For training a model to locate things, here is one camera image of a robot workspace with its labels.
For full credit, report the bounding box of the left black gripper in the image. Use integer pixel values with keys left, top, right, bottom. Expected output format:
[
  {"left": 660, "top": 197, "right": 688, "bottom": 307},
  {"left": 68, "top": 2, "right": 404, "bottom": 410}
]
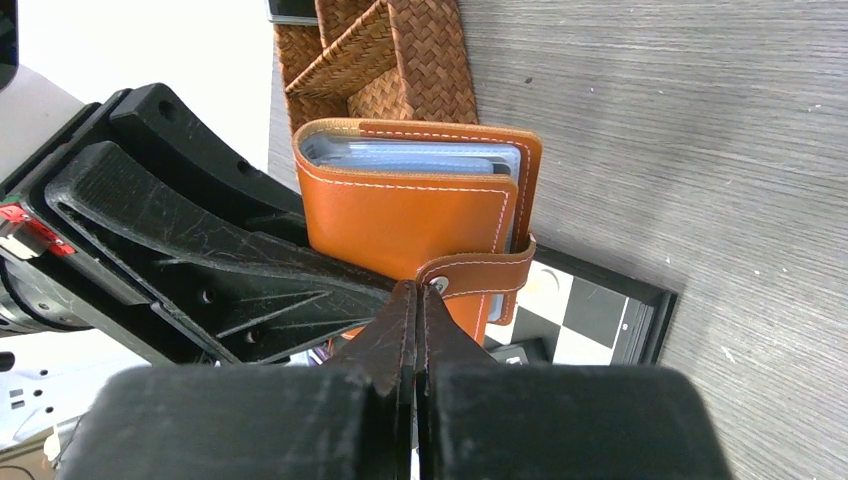
[{"left": 1, "top": 83, "right": 394, "bottom": 365}]

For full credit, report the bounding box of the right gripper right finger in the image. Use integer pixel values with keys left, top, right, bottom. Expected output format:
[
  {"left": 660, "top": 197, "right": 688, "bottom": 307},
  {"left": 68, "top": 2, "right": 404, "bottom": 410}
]
[{"left": 417, "top": 286, "right": 496, "bottom": 479}]

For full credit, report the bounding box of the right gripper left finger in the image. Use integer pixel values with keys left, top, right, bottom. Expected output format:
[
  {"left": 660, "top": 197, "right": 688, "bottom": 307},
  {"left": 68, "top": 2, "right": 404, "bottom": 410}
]
[{"left": 330, "top": 281, "right": 418, "bottom": 479}]

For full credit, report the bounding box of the brown leather card holder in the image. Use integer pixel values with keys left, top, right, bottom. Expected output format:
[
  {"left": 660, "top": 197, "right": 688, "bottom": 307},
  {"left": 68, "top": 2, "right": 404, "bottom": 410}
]
[{"left": 292, "top": 118, "right": 543, "bottom": 342}]

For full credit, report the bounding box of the black white chessboard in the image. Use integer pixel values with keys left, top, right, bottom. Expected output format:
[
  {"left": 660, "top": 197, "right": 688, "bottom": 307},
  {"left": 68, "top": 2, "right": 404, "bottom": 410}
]
[{"left": 484, "top": 246, "right": 678, "bottom": 365}]

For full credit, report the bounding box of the brown woven basket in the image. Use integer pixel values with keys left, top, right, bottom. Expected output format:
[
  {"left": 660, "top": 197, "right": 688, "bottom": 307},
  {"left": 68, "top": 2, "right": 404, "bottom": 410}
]
[{"left": 274, "top": 0, "right": 478, "bottom": 131}]

